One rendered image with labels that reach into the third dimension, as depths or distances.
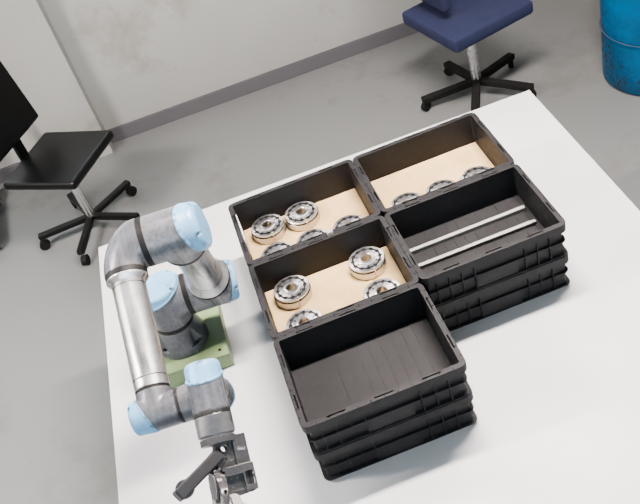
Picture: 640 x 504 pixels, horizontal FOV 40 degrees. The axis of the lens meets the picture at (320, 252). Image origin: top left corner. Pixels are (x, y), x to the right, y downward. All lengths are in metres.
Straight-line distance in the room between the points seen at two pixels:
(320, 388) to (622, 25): 2.52
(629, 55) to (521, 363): 2.23
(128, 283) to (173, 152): 2.85
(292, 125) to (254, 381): 2.41
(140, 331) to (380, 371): 0.61
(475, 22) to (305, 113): 1.10
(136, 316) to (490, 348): 0.93
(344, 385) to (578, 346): 0.60
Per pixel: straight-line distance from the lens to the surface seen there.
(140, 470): 2.38
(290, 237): 2.60
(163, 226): 1.97
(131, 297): 1.95
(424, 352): 2.17
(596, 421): 2.17
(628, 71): 4.28
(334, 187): 2.68
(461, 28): 4.07
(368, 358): 2.20
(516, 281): 2.33
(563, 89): 4.43
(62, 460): 3.52
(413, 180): 2.67
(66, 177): 4.06
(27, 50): 4.71
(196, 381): 1.75
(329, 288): 2.39
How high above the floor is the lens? 2.46
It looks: 41 degrees down
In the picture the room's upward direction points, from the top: 19 degrees counter-clockwise
